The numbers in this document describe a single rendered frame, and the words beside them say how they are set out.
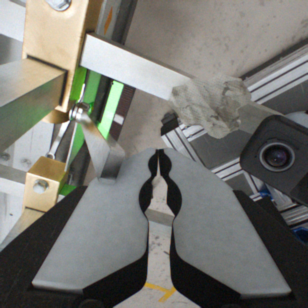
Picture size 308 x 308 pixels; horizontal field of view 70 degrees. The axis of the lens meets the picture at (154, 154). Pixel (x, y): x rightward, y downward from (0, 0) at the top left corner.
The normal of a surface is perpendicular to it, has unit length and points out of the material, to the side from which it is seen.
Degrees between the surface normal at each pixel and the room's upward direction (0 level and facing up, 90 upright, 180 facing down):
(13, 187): 0
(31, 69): 90
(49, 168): 90
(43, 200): 0
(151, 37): 0
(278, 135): 29
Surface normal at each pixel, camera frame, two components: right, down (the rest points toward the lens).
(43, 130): -0.01, 0.51
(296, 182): -0.47, 0.30
